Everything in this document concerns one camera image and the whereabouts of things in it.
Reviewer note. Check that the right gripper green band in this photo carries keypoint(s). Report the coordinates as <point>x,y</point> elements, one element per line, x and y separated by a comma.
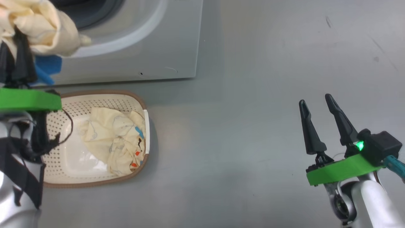
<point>338,171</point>

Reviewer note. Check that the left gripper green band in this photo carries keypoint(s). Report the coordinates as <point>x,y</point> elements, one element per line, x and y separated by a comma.
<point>28,99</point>

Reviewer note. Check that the pale yellow garment blue cuff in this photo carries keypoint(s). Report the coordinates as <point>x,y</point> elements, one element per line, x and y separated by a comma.
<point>41,25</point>

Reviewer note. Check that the cream garment with line print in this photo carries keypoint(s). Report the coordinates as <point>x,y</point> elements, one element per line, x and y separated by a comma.
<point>107,139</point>

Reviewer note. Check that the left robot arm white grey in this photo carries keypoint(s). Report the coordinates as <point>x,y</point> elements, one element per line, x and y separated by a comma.
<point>12,202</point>

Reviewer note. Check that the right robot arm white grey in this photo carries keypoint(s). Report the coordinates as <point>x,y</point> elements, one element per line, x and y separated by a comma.
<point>370,202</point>

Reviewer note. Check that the white front-load washing machine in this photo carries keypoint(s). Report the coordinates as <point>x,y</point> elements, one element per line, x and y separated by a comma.
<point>142,47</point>

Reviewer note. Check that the cream perforated laundry basket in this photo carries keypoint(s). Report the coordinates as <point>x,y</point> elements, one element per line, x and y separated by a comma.
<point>79,158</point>

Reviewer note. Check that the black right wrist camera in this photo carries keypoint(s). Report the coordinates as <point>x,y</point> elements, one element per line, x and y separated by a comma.
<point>379,145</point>

